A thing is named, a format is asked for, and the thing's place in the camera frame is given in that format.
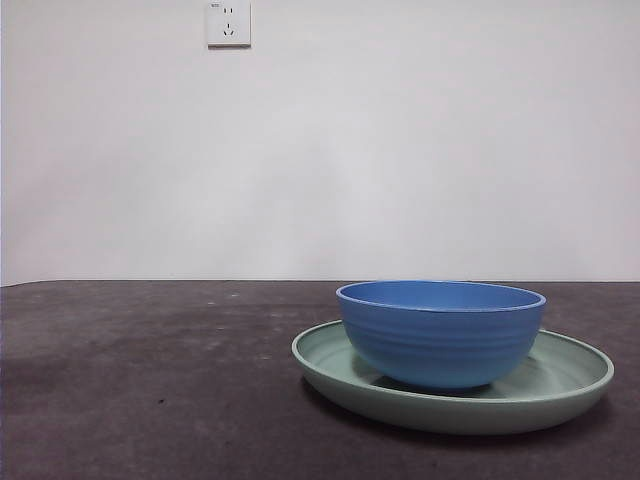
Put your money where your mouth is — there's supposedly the blue ribbed bowl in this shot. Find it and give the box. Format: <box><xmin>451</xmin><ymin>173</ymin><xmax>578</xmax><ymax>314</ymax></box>
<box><xmin>335</xmin><ymin>279</ymin><xmax>548</xmax><ymax>393</ymax></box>

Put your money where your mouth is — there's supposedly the green round plate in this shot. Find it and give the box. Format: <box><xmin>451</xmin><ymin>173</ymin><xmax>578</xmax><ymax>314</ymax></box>
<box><xmin>291</xmin><ymin>319</ymin><xmax>615</xmax><ymax>435</ymax></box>

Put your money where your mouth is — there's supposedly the white wall socket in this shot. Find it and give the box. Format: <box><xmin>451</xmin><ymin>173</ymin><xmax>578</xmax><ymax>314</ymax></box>
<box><xmin>207</xmin><ymin>0</ymin><xmax>252</xmax><ymax>50</ymax></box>

